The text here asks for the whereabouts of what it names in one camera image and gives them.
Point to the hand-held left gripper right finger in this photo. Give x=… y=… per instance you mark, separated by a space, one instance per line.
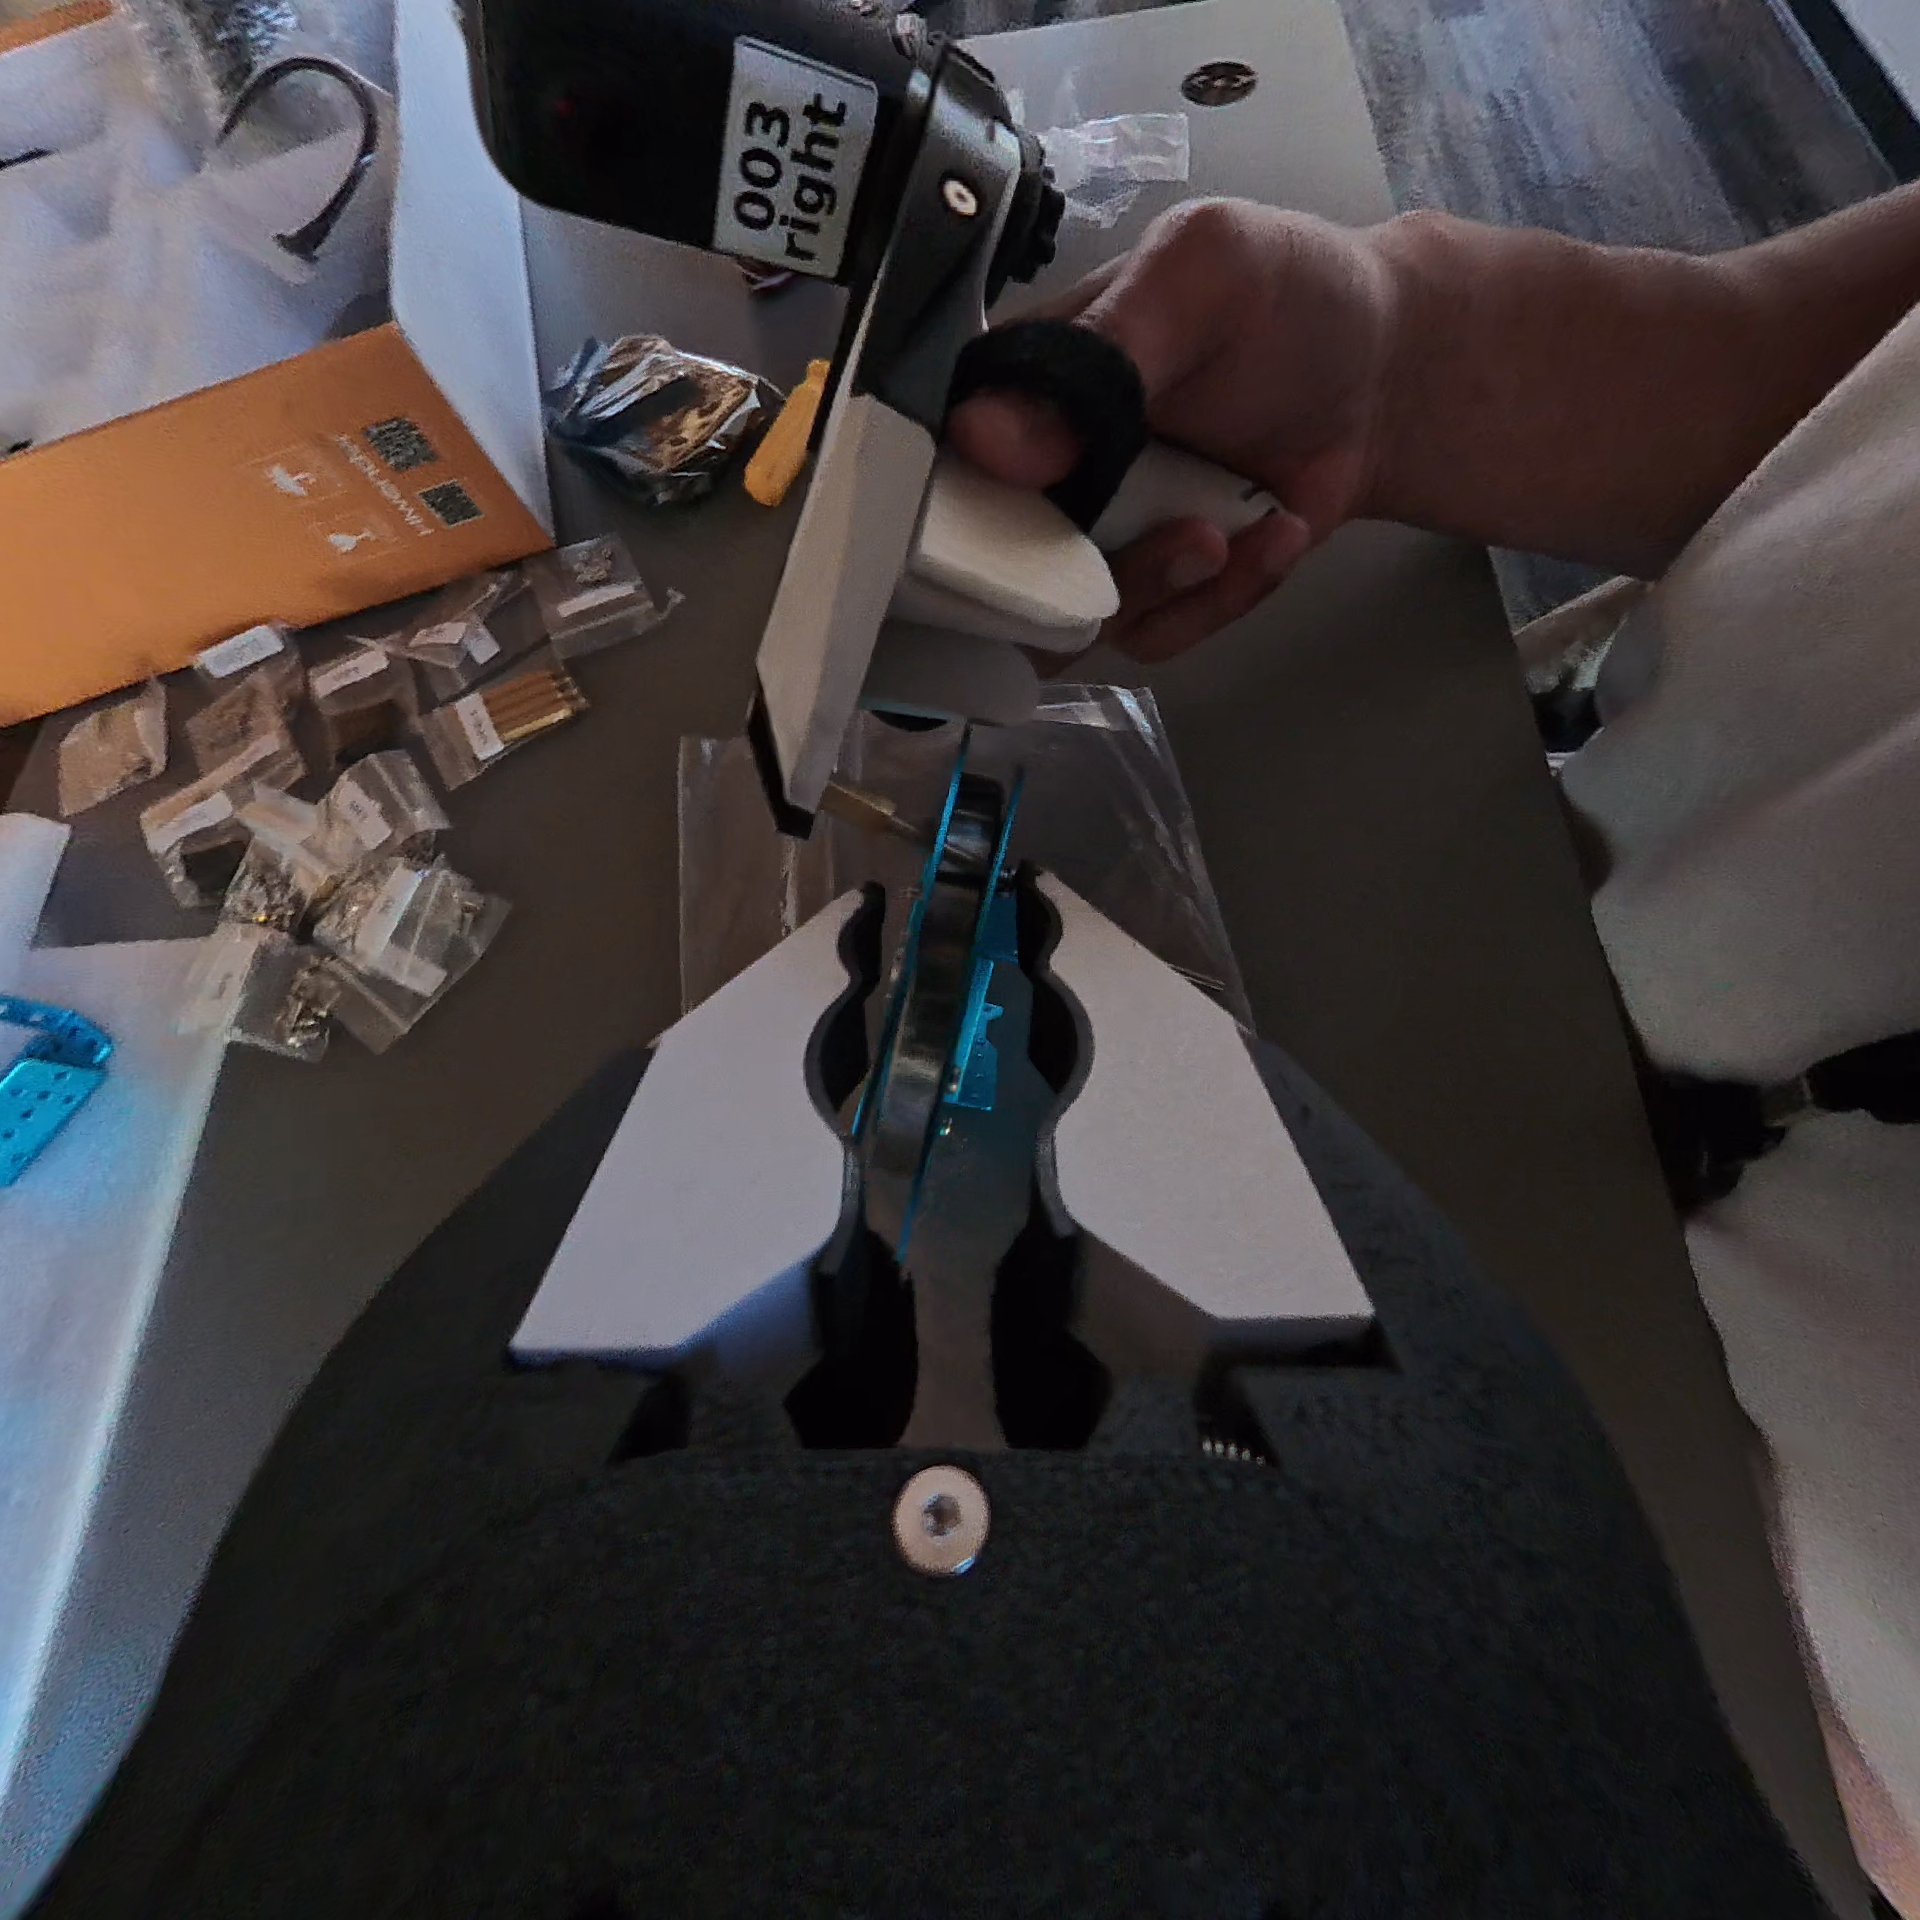
x=1204 y=1181

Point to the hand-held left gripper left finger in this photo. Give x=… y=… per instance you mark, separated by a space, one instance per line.
x=704 y=1205

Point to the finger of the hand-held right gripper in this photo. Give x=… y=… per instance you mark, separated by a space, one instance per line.
x=846 y=599

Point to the brass standoff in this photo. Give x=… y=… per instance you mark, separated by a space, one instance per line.
x=859 y=813

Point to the blue round rotating base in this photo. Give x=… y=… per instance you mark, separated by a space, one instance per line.
x=984 y=1036

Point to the person's right forearm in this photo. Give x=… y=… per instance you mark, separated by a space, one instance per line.
x=1573 y=376

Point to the grey desk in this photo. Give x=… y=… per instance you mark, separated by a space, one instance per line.
x=1344 y=900

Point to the round desk grommet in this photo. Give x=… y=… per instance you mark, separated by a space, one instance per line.
x=1214 y=88

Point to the person's right hand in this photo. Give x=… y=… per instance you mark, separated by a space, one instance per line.
x=1278 y=376

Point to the dark bag of parts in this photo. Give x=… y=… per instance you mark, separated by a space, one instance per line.
x=661 y=414

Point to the clear plastic bag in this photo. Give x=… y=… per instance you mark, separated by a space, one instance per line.
x=1140 y=813

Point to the pile of small hardware bags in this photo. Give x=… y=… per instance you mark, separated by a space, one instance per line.
x=372 y=900

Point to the small clear hardware bag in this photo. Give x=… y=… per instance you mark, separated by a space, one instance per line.
x=1121 y=159

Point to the orange cardboard box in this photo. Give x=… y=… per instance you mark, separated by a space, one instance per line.
x=180 y=524

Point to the white foam sheet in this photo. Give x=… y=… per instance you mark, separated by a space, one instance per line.
x=81 y=1345

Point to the white foam block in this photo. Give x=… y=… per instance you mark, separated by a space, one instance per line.
x=29 y=880

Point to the blue perforated U bracket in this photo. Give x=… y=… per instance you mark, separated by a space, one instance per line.
x=37 y=1096

